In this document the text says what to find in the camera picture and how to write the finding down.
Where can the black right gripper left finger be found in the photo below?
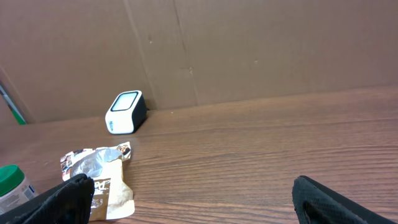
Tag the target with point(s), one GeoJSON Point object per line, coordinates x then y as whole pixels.
{"type": "Point", "coordinates": [69, 202]}

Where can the green lid jar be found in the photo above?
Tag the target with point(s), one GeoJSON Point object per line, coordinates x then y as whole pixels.
{"type": "Point", "coordinates": [15, 188]}

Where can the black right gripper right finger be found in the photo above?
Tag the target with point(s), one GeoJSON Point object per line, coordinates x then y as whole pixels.
{"type": "Point", "coordinates": [315, 203]}

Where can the beige brown snack pouch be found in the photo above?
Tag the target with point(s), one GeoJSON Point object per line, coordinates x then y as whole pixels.
{"type": "Point", "coordinates": [112, 198]}

